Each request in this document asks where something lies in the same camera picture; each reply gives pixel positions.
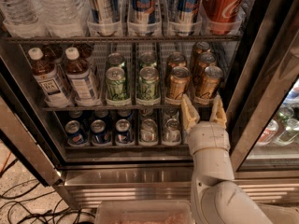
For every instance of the left tea bottle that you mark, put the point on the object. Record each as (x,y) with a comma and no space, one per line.
(51,79)

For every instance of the right tea bottle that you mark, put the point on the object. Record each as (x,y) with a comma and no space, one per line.
(81,77)

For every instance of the left Red Bull can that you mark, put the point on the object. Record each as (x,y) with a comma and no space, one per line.
(105,15)

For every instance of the left clear plastic bin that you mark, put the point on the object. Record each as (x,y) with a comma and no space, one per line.
(144,212)

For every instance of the rear right green can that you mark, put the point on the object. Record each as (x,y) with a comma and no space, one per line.
(147,59)

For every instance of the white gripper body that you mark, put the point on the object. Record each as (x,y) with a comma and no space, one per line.
(207,137)

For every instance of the right silver can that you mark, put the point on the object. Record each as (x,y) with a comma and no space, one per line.
(172,134)

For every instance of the silver can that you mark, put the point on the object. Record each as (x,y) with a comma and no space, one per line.
(172,134)
(148,132)

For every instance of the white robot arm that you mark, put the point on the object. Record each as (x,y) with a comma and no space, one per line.
(215,197)

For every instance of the front right green can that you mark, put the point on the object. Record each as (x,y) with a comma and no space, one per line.
(148,83)

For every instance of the clear plastic bin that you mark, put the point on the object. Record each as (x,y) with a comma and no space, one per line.
(281,214)
(144,212)

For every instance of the left water bottle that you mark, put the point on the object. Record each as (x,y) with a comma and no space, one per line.
(21,18)

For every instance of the right Red Bull can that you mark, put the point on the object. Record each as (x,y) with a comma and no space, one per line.
(184,15)

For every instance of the left Pepsi can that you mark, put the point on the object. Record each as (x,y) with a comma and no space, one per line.
(75,133)

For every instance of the middle Pepsi can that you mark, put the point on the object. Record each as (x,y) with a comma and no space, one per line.
(100,133)

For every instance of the right Pepsi can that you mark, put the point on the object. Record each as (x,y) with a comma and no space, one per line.
(124,135)

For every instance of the green can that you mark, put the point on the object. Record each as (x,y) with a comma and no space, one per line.
(116,84)
(148,83)
(116,60)
(147,59)

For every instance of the water bottle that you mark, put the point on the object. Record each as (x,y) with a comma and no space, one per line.
(21,18)
(62,17)

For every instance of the fridge glass door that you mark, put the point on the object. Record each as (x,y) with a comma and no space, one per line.
(263,110)

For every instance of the left silver can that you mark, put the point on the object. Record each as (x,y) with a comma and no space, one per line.
(148,132)

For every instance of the orange can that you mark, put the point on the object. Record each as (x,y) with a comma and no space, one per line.
(209,82)
(178,82)
(204,60)
(198,48)
(175,59)

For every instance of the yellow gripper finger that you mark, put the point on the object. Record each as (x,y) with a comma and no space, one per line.
(190,115)
(218,114)

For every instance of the tea bottle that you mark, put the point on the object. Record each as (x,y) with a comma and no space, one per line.
(51,79)
(81,77)

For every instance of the right water bottle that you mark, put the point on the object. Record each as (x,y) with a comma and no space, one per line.
(62,17)

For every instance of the pepsi can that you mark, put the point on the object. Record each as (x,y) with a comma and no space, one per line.
(75,133)
(124,135)
(100,133)

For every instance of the front left green can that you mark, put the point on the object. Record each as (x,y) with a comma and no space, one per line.
(116,84)

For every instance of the middle Red Bull can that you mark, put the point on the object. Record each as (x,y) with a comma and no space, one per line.
(143,16)

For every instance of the red Coca-Cola can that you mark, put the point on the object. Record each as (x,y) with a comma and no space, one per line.
(221,14)

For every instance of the rear left green can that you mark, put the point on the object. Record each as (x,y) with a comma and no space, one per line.
(116,60)

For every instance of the red bull can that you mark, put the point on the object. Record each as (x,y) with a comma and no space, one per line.
(143,16)
(184,15)
(105,15)

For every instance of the right clear plastic bin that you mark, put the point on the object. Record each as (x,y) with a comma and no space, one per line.
(281,214)

